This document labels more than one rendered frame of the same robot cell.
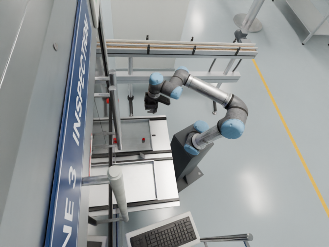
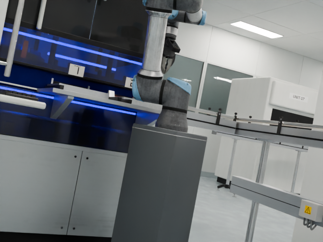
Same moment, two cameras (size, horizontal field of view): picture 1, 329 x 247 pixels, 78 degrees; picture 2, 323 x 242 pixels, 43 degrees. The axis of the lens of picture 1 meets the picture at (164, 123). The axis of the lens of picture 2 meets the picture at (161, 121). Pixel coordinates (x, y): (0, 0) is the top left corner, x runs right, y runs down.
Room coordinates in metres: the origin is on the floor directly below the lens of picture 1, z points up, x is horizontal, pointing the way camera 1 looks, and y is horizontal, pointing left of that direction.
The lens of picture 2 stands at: (0.62, -2.11, 0.79)
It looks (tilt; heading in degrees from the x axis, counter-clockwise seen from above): 1 degrees up; 85
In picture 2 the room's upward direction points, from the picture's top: 11 degrees clockwise
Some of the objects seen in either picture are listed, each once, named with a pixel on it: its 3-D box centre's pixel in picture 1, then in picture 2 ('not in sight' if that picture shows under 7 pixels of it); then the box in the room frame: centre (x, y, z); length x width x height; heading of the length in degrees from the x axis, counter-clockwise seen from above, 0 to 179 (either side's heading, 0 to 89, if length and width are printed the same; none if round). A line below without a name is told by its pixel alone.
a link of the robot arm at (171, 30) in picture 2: (154, 92); (169, 32); (0.77, 0.11, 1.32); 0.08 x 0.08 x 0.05
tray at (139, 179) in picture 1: (130, 182); (76, 91); (0.33, 0.12, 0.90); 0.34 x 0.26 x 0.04; 111
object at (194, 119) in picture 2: not in sight; (191, 114); (1.06, 0.67, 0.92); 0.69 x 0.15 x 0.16; 21
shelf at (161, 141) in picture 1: (139, 158); (108, 103); (0.52, 0.11, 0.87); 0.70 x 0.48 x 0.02; 21
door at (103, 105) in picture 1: (103, 92); (133, 0); (0.54, 0.30, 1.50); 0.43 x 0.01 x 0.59; 21
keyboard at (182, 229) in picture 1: (164, 238); (8, 93); (0.07, -0.19, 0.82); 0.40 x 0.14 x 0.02; 122
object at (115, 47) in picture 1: (170, 47); (315, 133); (1.71, 0.14, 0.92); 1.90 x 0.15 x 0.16; 111
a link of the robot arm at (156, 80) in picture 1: (155, 83); (173, 18); (0.78, 0.10, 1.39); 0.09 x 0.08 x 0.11; 78
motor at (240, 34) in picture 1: (242, 38); not in sight; (2.21, -0.61, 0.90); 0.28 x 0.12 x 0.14; 21
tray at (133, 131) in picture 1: (128, 135); (133, 103); (0.65, 0.24, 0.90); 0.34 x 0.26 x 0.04; 111
